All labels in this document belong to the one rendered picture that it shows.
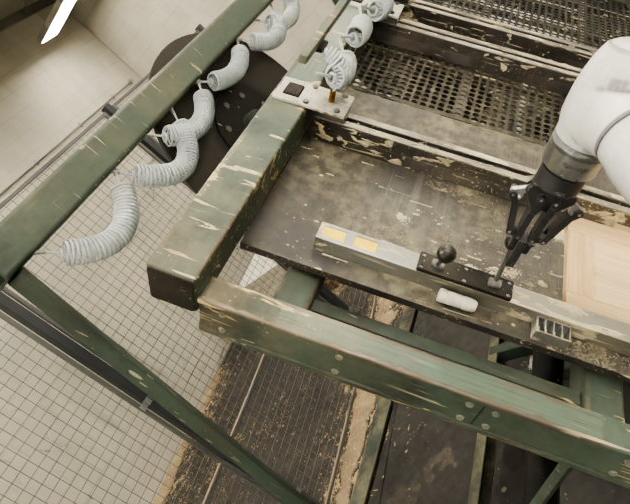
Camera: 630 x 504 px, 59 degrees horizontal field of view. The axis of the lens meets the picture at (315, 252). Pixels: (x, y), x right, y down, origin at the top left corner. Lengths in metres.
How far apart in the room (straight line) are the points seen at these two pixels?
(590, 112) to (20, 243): 1.18
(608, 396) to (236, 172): 0.88
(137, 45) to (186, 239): 7.08
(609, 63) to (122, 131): 1.24
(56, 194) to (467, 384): 1.05
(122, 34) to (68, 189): 6.68
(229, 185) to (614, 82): 0.72
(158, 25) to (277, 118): 6.50
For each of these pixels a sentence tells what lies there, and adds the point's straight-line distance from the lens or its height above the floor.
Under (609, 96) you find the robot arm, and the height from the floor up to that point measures 1.66.
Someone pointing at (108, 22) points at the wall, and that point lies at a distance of 8.18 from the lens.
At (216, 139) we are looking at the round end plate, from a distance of 1.92.
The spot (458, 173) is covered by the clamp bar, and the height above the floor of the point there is 1.48.
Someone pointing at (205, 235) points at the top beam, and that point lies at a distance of 1.08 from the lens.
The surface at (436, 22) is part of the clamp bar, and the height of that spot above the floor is 1.64.
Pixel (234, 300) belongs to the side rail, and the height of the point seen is 1.77.
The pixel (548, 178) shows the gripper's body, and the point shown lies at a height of 1.57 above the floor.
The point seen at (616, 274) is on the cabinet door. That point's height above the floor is 1.13.
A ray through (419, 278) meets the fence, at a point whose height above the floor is 1.49.
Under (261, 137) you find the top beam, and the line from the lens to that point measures 1.30.
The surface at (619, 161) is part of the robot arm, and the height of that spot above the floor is 1.61.
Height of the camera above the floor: 2.04
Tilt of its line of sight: 18 degrees down
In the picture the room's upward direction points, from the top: 49 degrees counter-clockwise
